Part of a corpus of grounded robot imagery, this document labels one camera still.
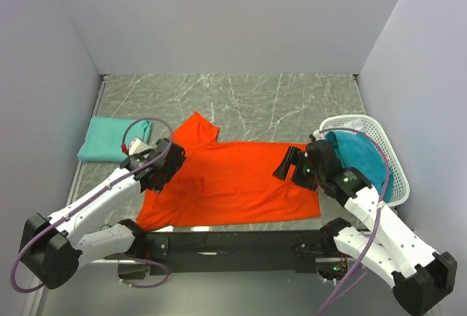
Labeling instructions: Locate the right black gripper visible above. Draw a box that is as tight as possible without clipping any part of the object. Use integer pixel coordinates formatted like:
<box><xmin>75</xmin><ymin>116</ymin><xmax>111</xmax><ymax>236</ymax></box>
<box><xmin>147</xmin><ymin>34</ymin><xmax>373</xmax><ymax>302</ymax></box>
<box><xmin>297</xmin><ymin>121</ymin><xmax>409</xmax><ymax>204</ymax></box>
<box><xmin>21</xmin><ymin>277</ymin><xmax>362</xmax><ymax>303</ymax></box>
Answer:
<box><xmin>272</xmin><ymin>146</ymin><xmax>325</xmax><ymax>192</ymax></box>

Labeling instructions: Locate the orange t-shirt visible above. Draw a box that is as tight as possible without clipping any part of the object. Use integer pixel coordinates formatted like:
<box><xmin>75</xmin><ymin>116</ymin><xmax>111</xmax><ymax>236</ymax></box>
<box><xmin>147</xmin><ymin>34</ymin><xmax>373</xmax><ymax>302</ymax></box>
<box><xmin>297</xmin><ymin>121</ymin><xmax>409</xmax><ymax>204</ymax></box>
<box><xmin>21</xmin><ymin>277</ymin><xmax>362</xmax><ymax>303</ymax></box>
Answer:
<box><xmin>136</xmin><ymin>112</ymin><xmax>320</xmax><ymax>231</ymax></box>

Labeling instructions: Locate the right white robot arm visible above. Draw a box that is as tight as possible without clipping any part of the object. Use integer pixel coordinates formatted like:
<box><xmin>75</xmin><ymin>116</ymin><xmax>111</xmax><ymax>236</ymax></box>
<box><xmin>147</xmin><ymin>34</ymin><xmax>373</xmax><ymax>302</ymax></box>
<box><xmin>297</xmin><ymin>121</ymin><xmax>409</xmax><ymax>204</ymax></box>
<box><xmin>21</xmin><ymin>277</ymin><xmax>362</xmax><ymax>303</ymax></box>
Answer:
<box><xmin>273</xmin><ymin>140</ymin><xmax>458</xmax><ymax>315</ymax></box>

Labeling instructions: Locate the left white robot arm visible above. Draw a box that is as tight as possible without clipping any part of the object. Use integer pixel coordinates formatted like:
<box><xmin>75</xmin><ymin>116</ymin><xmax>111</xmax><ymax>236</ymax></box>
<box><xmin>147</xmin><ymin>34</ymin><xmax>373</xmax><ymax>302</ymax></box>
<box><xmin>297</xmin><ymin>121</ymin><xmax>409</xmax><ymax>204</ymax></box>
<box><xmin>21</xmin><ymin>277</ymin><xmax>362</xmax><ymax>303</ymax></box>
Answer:
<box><xmin>16</xmin><ymin>138</ymin><xmax>185</xmax><ymax>289</ymax></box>

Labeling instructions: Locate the white plastic laundry basket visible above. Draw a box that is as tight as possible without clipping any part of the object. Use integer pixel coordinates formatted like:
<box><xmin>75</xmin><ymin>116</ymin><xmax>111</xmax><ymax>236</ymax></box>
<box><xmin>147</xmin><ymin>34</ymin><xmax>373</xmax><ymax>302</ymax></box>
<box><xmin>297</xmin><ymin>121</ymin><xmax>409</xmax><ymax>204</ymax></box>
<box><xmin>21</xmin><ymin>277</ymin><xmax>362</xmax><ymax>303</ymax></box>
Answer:
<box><xmin>314</xmin><ymin>115</ymin><xmax>410</xmax><ymax>207</ymax></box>

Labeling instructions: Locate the teal t-shirt in basket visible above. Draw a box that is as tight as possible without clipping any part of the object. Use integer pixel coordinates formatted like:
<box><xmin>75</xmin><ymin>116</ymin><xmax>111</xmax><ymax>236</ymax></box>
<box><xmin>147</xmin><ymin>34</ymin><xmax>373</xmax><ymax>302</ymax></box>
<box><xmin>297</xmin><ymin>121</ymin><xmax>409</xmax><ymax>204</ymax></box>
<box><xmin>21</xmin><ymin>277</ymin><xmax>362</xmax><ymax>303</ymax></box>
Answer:
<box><xmin>325</xmin><ymin>131</ymin><xmax>386</xmax><ymax>194</ymax></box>

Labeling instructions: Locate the folded mint green t-shirt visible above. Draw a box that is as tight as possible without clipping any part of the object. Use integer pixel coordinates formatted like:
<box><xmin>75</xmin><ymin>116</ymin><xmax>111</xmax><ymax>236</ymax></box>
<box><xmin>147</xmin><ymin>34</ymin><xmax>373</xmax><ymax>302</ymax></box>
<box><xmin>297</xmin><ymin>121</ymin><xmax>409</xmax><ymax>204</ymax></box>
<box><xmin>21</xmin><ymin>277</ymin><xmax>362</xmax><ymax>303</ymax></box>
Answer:
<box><xmin>77</xmin><ymin>116</ymin><xmax>135</xmax><ymax>163</ymax></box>

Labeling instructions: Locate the white garment in basket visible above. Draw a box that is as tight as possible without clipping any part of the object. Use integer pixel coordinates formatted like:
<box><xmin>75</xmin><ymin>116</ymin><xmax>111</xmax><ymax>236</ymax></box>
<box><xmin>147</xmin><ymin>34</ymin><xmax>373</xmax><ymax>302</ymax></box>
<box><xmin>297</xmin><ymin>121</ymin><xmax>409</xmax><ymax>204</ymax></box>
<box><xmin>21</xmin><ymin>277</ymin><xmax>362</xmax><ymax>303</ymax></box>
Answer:
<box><xmin>322</xmin><ymin>118</ymin><xmax>366</xmax><ymax>133</ymax></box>

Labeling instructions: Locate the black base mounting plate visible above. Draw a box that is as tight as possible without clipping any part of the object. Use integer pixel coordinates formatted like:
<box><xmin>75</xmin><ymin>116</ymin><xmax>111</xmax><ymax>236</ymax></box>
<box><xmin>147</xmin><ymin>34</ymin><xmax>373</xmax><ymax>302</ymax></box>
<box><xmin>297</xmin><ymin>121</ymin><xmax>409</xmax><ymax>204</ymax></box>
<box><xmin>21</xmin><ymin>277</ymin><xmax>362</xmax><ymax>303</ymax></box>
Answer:
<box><xmin>124</xmin><ymin>230</ymin><xmax>344</xmax><ymax>273</ymax></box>

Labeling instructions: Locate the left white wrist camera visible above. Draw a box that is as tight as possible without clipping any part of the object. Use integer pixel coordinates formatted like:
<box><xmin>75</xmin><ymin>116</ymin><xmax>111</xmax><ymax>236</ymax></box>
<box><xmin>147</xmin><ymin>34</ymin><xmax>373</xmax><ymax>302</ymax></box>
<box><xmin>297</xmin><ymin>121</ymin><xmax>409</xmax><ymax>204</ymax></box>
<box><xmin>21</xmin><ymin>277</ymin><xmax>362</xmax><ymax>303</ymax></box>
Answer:
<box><xmin>120</xmin><ymin>137</ymin><xmax>152</xmax><ymax>156</ymax></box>

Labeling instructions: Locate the aluminium frame rail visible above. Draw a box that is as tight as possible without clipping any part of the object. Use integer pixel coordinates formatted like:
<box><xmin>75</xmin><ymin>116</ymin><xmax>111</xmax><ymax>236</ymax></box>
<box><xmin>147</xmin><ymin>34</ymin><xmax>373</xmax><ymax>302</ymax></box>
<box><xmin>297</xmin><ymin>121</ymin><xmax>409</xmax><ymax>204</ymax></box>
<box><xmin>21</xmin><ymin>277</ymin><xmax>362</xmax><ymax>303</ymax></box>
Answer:
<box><xmin>38</xmin><ymin>231</ymin><xmax>121</xmax><ymax>269</ymax></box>

